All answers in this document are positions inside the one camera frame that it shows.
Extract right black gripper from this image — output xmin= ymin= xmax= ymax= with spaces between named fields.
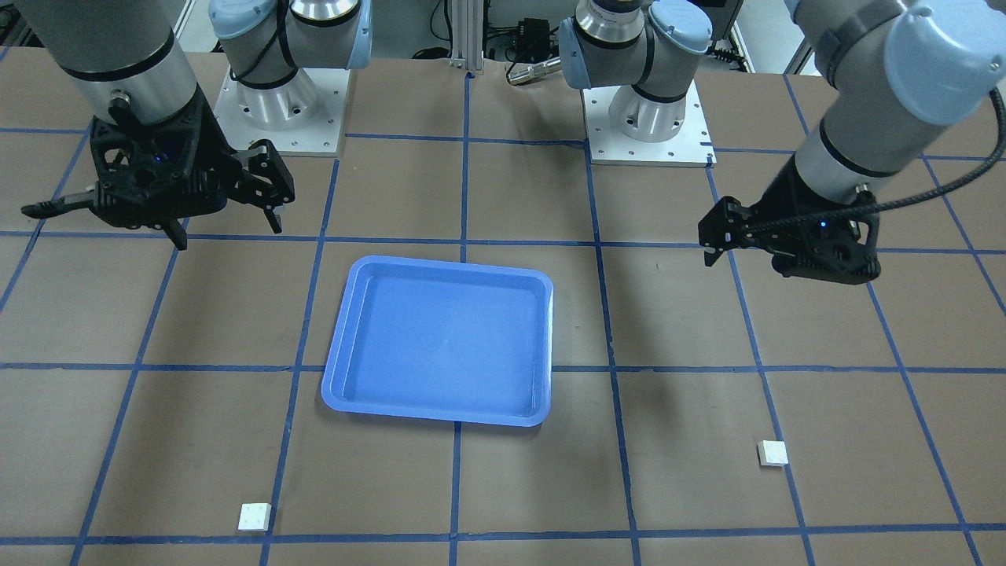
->
xmin=89 ymin=99 xmax=296 ymax=251

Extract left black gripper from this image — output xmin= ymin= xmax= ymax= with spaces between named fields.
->
xmin=698 ymin=177 xmax=881 ymax=285

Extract white block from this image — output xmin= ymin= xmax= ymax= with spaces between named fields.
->
xmin=757 ymin=440 xmax=790 ymax=467
xmin=236 ymin=502 xmax=272 ymax=533

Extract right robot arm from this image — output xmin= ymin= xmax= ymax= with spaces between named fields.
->
xmin=15 ymin=1 xmax=373 ymax=251

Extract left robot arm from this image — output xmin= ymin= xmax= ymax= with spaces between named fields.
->
xmin=557 ymin=1 xmax=1004 ymax=285

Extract blue plastic tray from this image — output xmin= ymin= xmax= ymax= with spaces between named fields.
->
xmin=321 ymin=255 xmax=554 ymax=428

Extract silver metal cylinder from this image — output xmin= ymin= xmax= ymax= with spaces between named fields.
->
xmin=506 ymin=57 xmax=563 ymax=86

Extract aluminium frame post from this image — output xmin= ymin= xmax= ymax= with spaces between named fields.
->
xmin=443 ymin=1 xmax=486 ymax=75

